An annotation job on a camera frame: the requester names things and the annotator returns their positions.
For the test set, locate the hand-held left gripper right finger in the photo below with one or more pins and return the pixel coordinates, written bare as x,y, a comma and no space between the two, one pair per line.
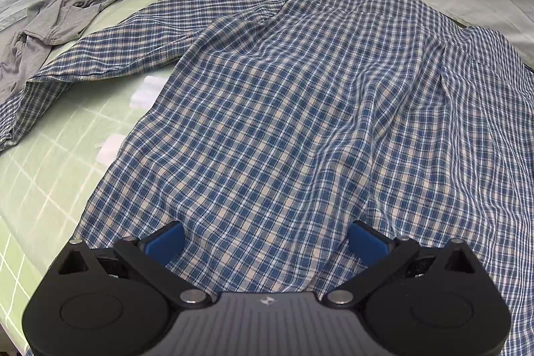
367,241

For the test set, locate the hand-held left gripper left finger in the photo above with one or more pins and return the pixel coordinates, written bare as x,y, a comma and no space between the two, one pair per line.
167,241

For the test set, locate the blue plaid shirt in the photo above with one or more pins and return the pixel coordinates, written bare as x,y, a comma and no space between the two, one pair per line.
292,110

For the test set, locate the small white paper piece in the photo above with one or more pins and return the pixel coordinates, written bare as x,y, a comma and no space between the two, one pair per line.
109,148

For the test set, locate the green grid mat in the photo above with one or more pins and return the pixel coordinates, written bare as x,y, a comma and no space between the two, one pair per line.
62,156

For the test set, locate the large white paper piece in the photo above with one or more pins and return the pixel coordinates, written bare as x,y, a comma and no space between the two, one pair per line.
146,91

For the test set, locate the grey jersey garment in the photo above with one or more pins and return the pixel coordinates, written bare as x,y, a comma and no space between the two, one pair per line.
54,18

